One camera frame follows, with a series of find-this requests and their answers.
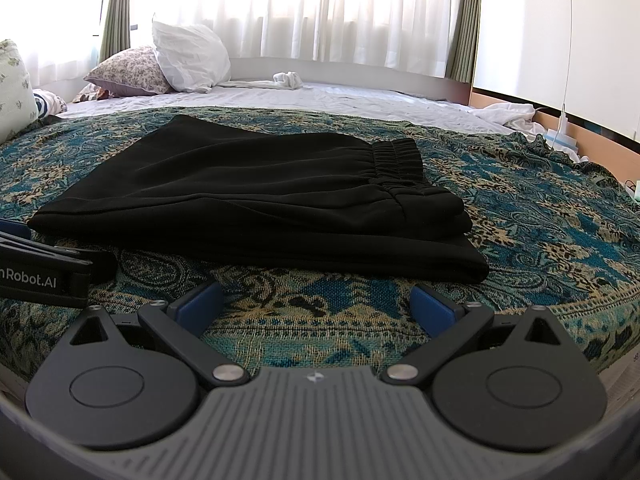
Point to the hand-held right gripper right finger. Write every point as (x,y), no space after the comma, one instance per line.
(434,310)

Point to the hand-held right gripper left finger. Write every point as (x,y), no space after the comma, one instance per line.
(200,307)

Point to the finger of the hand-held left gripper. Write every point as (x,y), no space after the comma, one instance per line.
(12,229)

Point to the black pants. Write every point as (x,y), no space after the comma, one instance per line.
(225,195)

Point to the teal patterned blanket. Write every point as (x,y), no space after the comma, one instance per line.
(525,220)

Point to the striped cloth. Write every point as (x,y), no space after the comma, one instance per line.
(50,102)

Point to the leaf print cushion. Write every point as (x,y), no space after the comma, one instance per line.
(15,92)

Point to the pink floral cloth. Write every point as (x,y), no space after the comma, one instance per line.
(92,92)

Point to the floral pillow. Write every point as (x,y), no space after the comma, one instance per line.
(130,72)

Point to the crumpled white cloth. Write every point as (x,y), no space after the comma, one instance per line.
(510,115)

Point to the light blue box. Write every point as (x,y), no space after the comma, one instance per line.
(564,140)

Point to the white bed sheet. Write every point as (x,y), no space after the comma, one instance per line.
(350,97)

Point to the wooden bed side board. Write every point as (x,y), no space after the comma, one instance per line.
(605,142)

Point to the green curtain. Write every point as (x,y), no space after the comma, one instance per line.
(116,10)
(464,25)

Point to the small white cloth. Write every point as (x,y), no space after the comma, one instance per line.
(287,80)

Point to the white pillow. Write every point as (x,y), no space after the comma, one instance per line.
(187,57)

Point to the grey bed headboard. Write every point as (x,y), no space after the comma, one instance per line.
(360,72)

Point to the white sheer curtain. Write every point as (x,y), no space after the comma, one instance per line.
(300,10)

